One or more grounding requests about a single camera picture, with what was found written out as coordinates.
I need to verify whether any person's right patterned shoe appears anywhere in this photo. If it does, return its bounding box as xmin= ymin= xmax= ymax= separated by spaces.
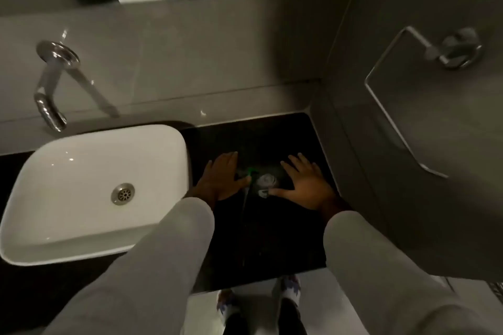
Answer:
xmin=272 ymin=273 xmax=303 ymax=310

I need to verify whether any chrome wall faucet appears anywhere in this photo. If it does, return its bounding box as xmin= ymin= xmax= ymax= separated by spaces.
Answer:
xmin=33 ymin=40 xmax=121 ymax=133

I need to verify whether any person's right hand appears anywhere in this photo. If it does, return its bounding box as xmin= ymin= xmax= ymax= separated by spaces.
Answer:
xmin=269 ymin=153 xmax=339 ymax=210

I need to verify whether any person's left patterned shoe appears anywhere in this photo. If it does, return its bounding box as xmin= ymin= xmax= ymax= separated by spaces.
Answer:
xmin=216 ymin=289 xmax=242 ymax=335

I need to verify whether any person's left black trouser leg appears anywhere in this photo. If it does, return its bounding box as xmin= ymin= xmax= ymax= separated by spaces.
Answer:
xmin=223 ymin=312 xmax=253 ymax=335

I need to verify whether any person's right forearm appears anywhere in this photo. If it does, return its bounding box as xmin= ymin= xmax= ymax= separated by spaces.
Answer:
xmin=319 ymin=197 xmax=503 ymax=335

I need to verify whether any person's black trouser leg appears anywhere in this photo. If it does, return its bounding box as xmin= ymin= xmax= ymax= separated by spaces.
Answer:
xmin=277 ymin=299 xmax=308 ymax=335
xmin=223 ymin=312 xmax=253 ymax=335

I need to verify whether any person's right black trouser leg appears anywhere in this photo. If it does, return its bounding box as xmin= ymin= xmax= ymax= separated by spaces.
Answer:
xmin=277 ymin=299 xmax=308 ymax=335

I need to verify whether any person's left forearm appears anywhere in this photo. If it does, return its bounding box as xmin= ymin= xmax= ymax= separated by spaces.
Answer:
xmin=42 ymin=189 xmax=216 ymax=335

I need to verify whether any chrome sink drain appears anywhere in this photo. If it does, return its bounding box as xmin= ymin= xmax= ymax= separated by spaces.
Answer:
xmin=111 ymin=183 xmax=135 ymax=206

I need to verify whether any chrome towel ring holder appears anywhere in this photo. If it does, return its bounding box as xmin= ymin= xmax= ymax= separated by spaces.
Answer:
xmin=364 ymin=25 xmax=484 ymax=179

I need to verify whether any person's patterned shoe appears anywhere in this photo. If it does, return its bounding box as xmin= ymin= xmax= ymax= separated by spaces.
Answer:
xmin=216 ymin=289 xmax=242 ymax=335
xmin=272 ymin=273 xmax=303 ymax=310

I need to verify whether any person's left hand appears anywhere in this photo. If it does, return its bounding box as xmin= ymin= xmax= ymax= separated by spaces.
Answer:
xmin=195 ymin=152 xmax=252 ymax=206

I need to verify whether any white ceramic sink basin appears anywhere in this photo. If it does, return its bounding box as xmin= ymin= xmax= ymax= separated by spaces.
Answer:
xmin=0 ymin=124 xmax=190 ymax=266

